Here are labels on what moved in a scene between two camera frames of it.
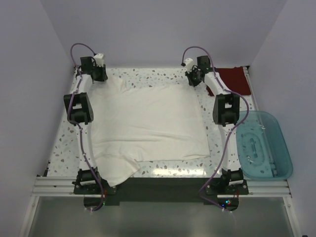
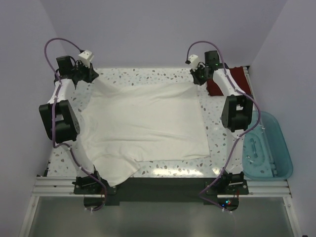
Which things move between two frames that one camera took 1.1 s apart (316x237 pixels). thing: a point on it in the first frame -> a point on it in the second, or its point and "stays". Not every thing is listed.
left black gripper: [100, 74] -> [89, 74]
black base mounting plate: [146, 190] stays
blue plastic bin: [263, 152] stays
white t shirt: [144, 125] stays
